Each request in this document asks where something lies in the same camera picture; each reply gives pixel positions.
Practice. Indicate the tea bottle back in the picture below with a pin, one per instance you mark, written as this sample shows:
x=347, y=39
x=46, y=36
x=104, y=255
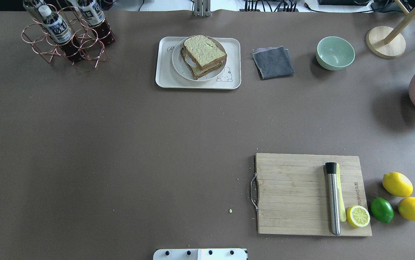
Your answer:
x=95, y=18

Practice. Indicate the bamboo cutting board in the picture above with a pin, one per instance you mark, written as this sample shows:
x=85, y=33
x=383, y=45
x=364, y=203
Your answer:
x=292, y=192

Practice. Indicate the aluminium frame post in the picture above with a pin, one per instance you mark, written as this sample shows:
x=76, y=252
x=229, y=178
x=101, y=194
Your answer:
x=202, y=8

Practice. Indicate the plain bread slice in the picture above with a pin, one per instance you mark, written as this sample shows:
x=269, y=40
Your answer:
x=203, y=51

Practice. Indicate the green bowl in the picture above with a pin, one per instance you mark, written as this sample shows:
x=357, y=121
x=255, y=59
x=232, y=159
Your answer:
x=334, y=53

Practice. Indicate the yellow lemon far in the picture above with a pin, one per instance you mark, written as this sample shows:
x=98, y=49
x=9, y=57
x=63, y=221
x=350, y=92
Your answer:
x=397, y=184

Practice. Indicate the tea bottle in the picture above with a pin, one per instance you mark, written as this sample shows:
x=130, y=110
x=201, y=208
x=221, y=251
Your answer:
x=95, y=18
x=32, y=7
x=60, y=32

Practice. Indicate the tea bottle front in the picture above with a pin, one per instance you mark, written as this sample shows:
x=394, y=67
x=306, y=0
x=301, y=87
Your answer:
x=60, y=32

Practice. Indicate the cream rabbit tray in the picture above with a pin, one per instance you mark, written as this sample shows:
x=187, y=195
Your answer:
x=229, y=79

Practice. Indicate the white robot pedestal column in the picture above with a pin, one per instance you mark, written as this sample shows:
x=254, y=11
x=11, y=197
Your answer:
x=201, y=254

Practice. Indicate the yellow plastic knife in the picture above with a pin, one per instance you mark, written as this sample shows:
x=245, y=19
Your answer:
x=342, y=211

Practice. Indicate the white round plate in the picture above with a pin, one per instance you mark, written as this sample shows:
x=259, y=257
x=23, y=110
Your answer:
x=185, y=72

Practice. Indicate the grey folded cloth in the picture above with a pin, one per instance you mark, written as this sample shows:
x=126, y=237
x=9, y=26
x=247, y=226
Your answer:
x=273, y=62

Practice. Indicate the wooden cup tree stand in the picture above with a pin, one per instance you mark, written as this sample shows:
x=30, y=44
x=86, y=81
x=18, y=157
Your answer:
x=387, y=42

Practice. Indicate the copper wire bottle rack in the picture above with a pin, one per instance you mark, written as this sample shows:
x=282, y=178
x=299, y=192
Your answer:
x=76, y=31

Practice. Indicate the half lemon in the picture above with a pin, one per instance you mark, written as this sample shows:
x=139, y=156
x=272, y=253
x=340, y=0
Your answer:
x=358, y=216

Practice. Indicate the green lime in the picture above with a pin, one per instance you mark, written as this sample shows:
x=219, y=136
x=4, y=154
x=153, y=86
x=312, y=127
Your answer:
x=382, y=210

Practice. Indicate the bread slice under egg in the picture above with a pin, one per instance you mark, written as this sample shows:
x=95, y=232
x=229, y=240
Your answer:
x=197, y=73

